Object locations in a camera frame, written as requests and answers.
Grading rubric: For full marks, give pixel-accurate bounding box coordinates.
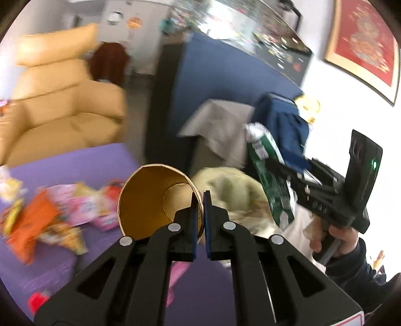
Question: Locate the person's right forearm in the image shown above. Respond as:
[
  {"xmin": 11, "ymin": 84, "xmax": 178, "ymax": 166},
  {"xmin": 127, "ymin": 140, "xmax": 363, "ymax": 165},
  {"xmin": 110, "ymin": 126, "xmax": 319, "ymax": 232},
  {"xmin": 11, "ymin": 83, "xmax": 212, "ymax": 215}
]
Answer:
[{"xmin": 326, "ymin": 237, "xmax": 397, "ymax": 314}]

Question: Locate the white refrigerator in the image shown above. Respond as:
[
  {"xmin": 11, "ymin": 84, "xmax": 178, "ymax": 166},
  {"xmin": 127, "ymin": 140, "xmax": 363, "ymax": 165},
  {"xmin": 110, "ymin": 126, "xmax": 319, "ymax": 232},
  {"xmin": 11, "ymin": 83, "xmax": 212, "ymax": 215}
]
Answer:
[{"xmin": 100, "ymin": 0, "xmax": 176, "ymax": 76}]

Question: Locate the brown paper cup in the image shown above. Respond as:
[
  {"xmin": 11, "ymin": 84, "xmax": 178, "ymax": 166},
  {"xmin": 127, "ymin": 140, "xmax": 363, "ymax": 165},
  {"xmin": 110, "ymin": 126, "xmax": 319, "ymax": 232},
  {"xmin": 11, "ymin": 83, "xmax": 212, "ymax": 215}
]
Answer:
[{"xmin": 117, "ymin": 164, "xmax": 204, "ymax": 242}]

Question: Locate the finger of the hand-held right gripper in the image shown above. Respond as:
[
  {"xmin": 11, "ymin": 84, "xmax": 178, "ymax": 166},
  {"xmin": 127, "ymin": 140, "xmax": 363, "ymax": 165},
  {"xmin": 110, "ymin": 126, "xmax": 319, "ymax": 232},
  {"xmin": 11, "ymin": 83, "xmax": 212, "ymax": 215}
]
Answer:
[{"xmin": 266, "ymin": 157, "xmax": 311, "ymax": 186}]

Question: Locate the dark blue garment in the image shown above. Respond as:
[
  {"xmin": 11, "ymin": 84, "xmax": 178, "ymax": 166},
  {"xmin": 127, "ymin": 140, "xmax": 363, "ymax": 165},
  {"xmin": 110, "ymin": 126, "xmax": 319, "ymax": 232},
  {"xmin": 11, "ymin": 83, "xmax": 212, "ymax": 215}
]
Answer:
[{"xmin": 252, "ymin": 93, "xmax": 311, "ymax": 171}]

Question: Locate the dark red chair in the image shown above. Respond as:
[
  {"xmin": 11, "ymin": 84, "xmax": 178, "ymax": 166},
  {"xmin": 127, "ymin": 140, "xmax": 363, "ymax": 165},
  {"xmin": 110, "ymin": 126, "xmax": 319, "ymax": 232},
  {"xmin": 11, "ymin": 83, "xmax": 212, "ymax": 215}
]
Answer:
[{"xmin": 88, "ymin": 42, "xmax": 130, "ymax": 85}]

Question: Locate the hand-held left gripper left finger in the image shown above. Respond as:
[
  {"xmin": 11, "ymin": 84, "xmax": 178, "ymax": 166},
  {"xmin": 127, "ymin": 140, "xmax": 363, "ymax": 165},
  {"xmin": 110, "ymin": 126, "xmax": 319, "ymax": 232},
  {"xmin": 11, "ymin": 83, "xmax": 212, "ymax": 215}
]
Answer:
[{"xmin": 34, "ymin": 191, "xmax": 204, "ymax": 326}]

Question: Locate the small yellow white packet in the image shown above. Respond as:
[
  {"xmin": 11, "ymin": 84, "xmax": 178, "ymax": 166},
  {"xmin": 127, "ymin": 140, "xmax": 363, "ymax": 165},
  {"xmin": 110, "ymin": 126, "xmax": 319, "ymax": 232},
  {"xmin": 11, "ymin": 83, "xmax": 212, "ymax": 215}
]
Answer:
[{"xmin": 0, "ymin": 166, "xmax": 24, "ymax": 201}]

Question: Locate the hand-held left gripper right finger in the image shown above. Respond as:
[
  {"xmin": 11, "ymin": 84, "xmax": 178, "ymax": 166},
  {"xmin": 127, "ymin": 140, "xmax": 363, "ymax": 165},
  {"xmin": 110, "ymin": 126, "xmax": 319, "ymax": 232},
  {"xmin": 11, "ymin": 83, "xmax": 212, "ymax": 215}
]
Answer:
[{"xmin": 203, "ymin": 191, "xmax": 364, "ymax": 326}]

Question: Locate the pink white snack packet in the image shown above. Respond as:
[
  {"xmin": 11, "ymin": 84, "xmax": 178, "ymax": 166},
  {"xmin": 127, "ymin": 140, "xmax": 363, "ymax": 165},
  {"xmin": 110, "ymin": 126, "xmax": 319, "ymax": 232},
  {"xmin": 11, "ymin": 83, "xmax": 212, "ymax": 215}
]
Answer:
[{"xmin": 47, "ymin": 183, "xmax": 107, "ymax": 226}]

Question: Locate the flat pink packet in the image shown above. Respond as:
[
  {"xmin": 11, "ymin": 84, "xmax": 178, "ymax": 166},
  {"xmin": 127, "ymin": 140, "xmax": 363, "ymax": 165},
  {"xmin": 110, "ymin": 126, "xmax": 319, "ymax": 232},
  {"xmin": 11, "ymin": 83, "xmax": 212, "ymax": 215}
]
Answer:
[{"xmin": 166, "ymin": 262, "xmax": 190, "ymax": 308}]

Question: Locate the small red box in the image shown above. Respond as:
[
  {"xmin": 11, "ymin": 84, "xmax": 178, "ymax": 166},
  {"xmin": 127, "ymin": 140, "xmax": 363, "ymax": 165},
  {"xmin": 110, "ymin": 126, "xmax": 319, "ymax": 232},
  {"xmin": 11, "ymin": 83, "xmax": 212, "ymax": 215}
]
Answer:
[{"xmin": 28, "ymin": 290, "xmax": 52, "ymax": 314}]

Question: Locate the pale yellow plastic bag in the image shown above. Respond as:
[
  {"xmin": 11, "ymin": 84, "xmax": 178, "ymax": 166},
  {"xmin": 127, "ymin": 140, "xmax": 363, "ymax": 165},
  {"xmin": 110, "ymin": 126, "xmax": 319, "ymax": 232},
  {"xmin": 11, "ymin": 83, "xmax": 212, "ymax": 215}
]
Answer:
[{"xmin": 191, "ymin": 166, "xmax": 284, "ymax": 244}]

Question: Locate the black display cabinet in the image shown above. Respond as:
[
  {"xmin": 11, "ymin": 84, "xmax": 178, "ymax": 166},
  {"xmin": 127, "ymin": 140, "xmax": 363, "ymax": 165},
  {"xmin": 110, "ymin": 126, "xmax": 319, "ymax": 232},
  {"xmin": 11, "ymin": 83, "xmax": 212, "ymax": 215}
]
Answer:
[{"xmin": 166, "ymin": 0, "xmax": 314, "ymax": 87}]

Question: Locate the red snack packet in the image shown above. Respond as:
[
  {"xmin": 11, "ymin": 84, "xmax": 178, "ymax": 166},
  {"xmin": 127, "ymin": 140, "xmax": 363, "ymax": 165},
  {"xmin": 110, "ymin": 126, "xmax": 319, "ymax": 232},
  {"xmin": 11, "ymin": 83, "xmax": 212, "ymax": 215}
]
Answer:
[{"xmin": 100, "ymin": 180, "xmax": 126, "ymax": 209}]

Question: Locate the purple tablecloth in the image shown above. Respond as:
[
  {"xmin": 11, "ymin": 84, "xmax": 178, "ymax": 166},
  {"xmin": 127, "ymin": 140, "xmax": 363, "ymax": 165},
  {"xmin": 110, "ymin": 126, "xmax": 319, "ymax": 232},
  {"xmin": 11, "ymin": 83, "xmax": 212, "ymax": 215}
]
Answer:
[{"xmin": 0, "ymin": 142, "xmax": 282, "ymax": 326}]

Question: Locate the green snack packet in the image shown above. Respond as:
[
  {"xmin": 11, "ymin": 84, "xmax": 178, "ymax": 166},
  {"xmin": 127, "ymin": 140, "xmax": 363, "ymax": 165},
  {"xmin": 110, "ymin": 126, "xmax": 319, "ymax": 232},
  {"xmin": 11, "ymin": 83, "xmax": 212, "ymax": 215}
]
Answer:
[{"xmin": 244, "ymin": 122, "xmax": 296, "ymax": 231}]

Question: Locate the yellow leather sofa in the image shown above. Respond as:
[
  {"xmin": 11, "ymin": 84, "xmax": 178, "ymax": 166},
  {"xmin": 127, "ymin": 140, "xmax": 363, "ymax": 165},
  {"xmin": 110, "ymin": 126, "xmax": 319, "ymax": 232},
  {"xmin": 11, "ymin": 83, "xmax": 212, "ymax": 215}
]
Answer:
[{"xmin": 0, "ymin": 23, "xmax": 127, "ymax": 167}]

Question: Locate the grey cloth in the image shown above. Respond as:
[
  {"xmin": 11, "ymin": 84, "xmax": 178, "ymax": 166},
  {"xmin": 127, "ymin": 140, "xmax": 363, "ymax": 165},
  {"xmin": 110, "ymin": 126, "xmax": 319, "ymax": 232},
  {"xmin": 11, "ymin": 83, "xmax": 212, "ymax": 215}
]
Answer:
[{"xmin": 177, "ymin": 100, "xmax": 256, "ymax": 167}]

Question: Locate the black partition post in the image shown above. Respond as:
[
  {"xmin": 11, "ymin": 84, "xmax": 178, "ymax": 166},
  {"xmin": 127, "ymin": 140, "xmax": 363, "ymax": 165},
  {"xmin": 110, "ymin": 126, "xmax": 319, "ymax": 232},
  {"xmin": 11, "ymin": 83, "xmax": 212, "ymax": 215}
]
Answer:
[{"xmin": 146, "ymin": 44, "xmax": 185, "ymax": 165}]

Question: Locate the golden ornament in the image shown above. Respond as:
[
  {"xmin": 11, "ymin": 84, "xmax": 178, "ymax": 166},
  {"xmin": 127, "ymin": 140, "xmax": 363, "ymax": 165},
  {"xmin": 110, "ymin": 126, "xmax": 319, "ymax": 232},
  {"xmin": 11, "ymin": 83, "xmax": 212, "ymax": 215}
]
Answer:
[{"xmin": 294, "ymin": 96, "xmax": 322, "ymax": 123}]

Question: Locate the person's right hand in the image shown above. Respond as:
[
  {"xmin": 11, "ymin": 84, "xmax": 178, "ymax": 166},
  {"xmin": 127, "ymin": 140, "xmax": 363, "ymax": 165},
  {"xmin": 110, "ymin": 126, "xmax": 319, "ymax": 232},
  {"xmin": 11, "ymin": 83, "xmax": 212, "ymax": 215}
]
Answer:
[{"xmin": 309, "ymin": 219, "xmax": 361, "ymax": 261}]

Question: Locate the orange snack packet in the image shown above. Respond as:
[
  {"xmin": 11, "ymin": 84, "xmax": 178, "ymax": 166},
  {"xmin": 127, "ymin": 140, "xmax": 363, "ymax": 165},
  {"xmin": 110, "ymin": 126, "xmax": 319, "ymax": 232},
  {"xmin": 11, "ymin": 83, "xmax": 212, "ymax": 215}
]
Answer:
[{"xmin": 3, "ymin": 190, "xmax": 61, "ymax": 265}]

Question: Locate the yellow snack packet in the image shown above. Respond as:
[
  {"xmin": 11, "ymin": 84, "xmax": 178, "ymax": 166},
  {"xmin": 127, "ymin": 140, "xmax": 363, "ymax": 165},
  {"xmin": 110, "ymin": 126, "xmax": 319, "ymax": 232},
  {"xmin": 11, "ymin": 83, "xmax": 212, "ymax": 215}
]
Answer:
[{"xmin": 38, "ymin": 219, "xmax": 89, "ymax": 256}]

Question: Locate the red framed wall picture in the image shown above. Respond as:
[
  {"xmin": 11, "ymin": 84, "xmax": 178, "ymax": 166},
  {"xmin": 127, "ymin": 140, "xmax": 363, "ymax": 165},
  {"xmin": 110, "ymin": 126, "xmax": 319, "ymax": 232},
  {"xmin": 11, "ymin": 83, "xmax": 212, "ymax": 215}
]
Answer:
[{"xmin": 323, "ymin": 0, "xmax": 401, "ymax": 107}]

